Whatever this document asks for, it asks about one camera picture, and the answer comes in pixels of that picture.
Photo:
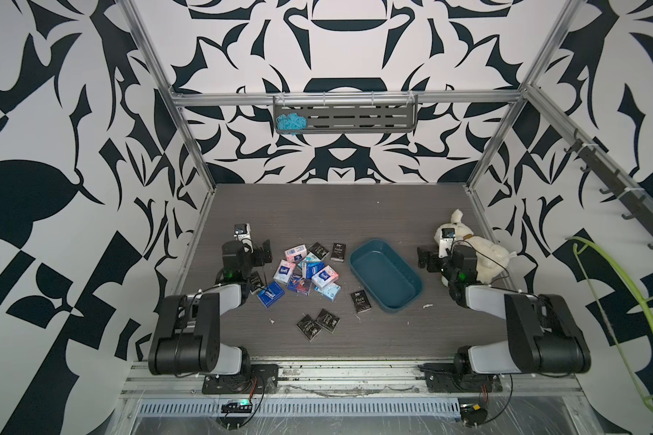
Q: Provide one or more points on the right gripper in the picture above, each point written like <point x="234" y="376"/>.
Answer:
<point x="433" y="257"/>

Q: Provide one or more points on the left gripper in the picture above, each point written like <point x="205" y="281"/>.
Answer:
<point x="256" y="258"/>

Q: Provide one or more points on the pink blue Tempo tissue pack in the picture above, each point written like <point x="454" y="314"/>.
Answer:
<point x="284" y="272"/>

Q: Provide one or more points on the dark blue Tempo tissue pack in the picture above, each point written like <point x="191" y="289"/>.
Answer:
<point x="271" y="294"/>

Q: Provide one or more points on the teal plastic storage box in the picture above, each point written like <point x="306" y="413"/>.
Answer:
<point x="385" y="275"/>

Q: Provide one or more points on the anime print tissue pack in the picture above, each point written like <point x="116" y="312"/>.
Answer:
<point x="299" y="285"/>

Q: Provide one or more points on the blue barcode tissue pack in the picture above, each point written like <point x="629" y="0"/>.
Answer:
<point x="312" y="268"/>

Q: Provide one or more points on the pink white Tempo tissue pack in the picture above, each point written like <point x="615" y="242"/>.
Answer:
<point x="325" y="277"/>

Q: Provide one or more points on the light blue bunny tissue pack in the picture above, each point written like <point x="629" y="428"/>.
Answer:
<point x="330" y="291"/>

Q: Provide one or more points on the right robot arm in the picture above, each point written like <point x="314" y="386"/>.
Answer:
<point x="542" y="335"/>

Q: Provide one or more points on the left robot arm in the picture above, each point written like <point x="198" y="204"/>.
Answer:
<point x="187" y="337"/>

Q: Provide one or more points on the small black electronics box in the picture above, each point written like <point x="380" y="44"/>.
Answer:
<point x="244" y="406"/>

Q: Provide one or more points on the black round plug box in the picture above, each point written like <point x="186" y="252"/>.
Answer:
<point x="473" y="415"/>

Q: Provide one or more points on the black Face tissue pack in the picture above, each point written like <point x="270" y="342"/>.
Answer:
<point x="318" y="251"/>
<point x="309" y="327"/>
<point x="361" y="301"/>
<point x="256" y="283"/>
<point x="328" y="321"/>
<point x="338" y="252"/>

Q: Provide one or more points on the white plush toy dog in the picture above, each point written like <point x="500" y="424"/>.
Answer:
<point x="493" y="259"/>

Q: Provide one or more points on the teal cartoon tissue pack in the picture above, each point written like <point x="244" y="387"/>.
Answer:
<point x="309" y="259"/>

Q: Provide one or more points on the cyan crumpled item in rack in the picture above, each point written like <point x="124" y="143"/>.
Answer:
<point x="291" y="123"/>

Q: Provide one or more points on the green hoop tube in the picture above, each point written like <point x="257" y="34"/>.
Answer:
<point x="580" y="244"/>

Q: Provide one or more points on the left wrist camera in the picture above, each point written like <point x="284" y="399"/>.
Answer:
<point x="242" y="232"/>

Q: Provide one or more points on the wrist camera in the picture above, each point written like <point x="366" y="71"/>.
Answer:
<point x="242" y="232"/>
<point x="445" y="244"/>

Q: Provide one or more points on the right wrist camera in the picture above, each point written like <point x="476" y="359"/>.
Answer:
<point x="445" y="244"/>

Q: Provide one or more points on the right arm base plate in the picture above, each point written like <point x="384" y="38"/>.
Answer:
<point x="445" y="378"/>

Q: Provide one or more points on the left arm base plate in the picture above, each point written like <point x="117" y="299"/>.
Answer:
<point x="257" y="378"/>

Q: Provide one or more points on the white ribbed cable duct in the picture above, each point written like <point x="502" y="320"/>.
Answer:
<point x="443" y="408"/>

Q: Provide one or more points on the grey slotted wall rack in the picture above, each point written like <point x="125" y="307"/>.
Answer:
<point x="331" y="114"/>

